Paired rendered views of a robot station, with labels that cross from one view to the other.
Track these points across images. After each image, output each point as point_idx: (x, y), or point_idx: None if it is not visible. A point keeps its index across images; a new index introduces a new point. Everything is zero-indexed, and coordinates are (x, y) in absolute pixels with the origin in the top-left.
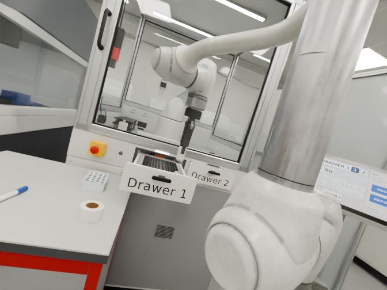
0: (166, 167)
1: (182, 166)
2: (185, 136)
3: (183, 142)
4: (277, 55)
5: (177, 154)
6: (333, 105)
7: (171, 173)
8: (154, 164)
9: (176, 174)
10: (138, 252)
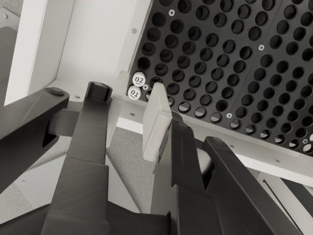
0: (227, 65)
1: (298, 189)
2: (26, 116)
3: (33, 95)
4: None
5: (155, 91)
6: None
7: (23, 4)
8: (242, 1)
9: (19, 28)
10: None
